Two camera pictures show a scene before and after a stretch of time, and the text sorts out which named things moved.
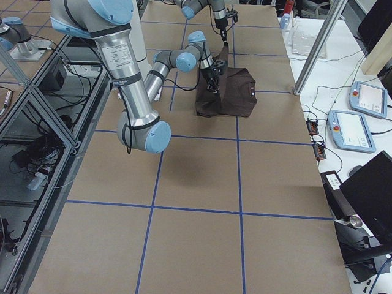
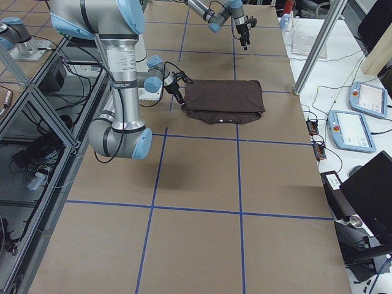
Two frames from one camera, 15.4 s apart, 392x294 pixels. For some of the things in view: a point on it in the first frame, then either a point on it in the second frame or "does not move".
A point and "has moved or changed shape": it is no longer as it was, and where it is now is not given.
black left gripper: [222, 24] → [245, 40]
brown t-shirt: [236, 95] has moved or changed shape
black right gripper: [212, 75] → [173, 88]
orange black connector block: [319, 147] does not move
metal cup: [356, 221] does not move
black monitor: [370, 190] does not move
